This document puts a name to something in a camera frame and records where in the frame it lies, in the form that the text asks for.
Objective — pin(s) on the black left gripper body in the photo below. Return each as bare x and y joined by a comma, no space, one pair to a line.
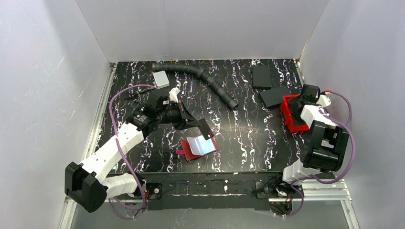
182,114

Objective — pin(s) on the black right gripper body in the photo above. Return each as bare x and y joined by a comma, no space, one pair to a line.
299,107

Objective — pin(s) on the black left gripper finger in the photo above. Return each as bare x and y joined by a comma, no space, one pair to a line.
188,124
185,115

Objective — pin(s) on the red card holder wallet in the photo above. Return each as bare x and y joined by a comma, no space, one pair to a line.
196,147

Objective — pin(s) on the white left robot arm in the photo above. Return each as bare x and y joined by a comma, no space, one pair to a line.
88,184

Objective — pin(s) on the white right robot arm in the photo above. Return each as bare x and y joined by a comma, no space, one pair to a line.
327,143

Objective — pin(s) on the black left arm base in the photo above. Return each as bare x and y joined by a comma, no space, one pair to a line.
153,191

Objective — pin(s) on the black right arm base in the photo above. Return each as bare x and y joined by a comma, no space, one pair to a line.
282,191

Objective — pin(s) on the black pliers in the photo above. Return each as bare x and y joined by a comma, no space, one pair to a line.
136,94

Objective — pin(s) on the small grey box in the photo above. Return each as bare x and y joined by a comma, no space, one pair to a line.
161,79

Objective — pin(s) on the red plastic tray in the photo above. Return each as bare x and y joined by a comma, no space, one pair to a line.
292,119

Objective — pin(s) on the black flat pad lower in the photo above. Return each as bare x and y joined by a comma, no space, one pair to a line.
274,96

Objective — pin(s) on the black flat pad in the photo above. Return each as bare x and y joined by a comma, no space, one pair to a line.
261,77
274,96

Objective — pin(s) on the black flat pad upper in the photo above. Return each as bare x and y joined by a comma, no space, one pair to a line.
261,77

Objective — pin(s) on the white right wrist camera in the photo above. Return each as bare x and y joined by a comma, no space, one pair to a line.
324,100

